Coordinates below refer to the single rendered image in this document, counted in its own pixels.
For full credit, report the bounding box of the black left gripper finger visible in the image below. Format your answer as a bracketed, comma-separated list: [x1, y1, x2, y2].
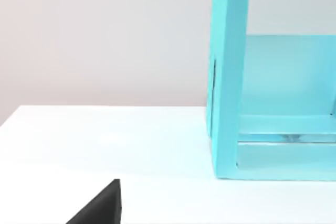
[65, 178, 122, 224]

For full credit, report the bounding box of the light blue rack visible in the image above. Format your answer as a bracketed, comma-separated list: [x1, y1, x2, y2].
[206, 0, 336, 183]

